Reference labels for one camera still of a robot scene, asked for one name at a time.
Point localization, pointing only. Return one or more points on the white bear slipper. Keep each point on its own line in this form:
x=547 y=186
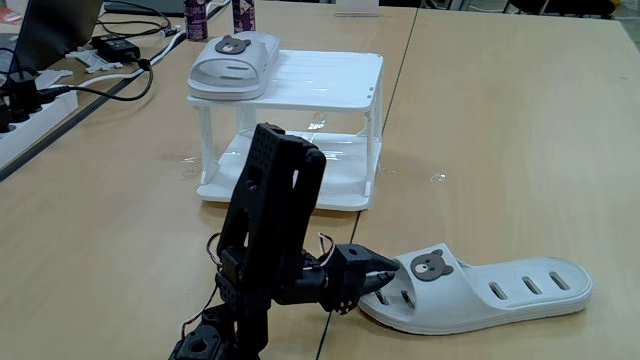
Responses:
x=500 y=295
x=235 y=70

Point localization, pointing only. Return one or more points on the white open-sided box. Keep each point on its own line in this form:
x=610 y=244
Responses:
x=325 y=80

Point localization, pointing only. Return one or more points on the white card stand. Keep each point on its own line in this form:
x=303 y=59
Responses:
x=357 y=7

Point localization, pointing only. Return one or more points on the purple drink can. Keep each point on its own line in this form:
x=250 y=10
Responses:
x=244 y=15
x=196 y=20

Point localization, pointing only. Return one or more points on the black chair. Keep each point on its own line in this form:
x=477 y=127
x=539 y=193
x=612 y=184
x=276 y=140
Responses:
x=560 y=6

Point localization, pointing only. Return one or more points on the black power adapter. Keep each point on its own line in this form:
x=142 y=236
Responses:
x=116 y=47

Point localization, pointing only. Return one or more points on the white flat printed part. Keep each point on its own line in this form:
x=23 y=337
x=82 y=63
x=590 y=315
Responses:
x=95 y=60

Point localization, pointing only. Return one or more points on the dark flat device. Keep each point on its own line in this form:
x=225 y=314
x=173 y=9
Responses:
x=145 y=7

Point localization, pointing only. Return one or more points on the white power strip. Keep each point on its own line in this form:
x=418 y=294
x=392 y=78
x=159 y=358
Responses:
x=35 y=125

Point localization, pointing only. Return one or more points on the white flat scrap piece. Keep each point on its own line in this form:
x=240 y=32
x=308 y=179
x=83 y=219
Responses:
x=52 y=78

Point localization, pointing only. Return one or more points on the black plug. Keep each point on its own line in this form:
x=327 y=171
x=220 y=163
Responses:
x=22 y=95

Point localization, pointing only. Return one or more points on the dark laptop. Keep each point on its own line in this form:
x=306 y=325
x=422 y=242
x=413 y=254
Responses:
x=55 y=30

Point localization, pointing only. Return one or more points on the red booklet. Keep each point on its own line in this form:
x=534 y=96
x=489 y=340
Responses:
x=10 y=16

